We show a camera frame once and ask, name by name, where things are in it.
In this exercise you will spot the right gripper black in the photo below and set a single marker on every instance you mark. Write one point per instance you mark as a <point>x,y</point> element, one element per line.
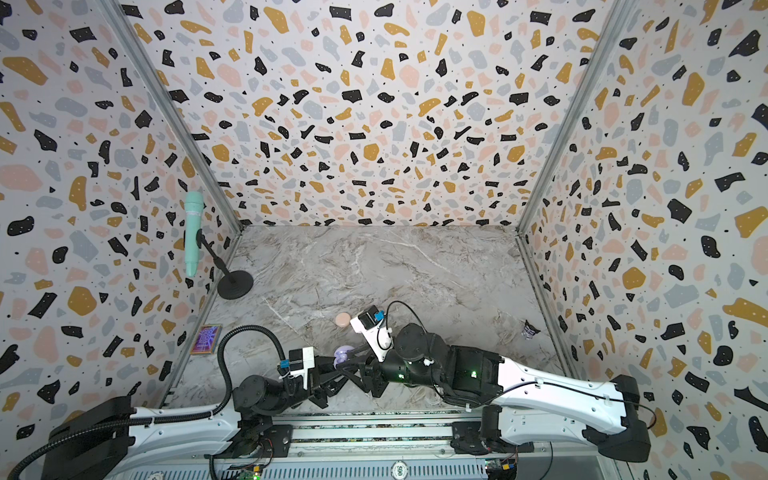
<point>372,372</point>

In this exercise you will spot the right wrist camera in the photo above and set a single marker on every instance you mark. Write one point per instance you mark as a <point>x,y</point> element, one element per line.
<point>371,324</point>

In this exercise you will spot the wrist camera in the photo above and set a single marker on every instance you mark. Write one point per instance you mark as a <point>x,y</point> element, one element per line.
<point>371,324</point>
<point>299,365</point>

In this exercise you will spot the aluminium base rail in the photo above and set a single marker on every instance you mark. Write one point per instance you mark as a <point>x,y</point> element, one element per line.
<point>413,445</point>

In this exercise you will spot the small dark wrapper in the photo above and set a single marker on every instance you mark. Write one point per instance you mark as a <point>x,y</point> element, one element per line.
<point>529,330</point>

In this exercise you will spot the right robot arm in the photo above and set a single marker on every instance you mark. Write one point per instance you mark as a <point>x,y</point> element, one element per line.
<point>519,404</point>

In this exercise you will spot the purple earbud charging case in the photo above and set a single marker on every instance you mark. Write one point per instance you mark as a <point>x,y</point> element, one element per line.
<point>343,354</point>

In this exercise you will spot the pink earbud charging case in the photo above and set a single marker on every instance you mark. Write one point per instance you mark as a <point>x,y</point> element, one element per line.
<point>343,320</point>

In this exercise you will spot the black microphone stand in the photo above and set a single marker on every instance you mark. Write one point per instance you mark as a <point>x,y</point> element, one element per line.
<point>233,284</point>

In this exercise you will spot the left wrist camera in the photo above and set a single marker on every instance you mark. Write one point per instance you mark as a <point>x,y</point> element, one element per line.
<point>299,365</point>

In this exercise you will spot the colourful card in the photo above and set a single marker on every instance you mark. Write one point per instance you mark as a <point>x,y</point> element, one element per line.
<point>206,340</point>

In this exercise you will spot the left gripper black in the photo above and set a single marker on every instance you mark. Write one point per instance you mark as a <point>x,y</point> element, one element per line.
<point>322,377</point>

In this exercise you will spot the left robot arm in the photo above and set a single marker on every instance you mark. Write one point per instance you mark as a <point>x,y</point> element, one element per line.
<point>114,436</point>

